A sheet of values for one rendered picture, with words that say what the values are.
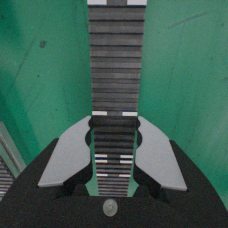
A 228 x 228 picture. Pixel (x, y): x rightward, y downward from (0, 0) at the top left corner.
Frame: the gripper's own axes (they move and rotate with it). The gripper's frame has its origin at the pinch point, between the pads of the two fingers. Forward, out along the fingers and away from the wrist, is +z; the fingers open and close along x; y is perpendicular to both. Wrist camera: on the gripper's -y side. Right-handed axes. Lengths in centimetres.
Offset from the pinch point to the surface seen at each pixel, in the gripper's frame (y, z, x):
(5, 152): 7.0, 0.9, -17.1
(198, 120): 1.8, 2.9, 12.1
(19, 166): 11.2, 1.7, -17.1
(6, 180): 12.1, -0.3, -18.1
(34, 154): 9.4, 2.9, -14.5
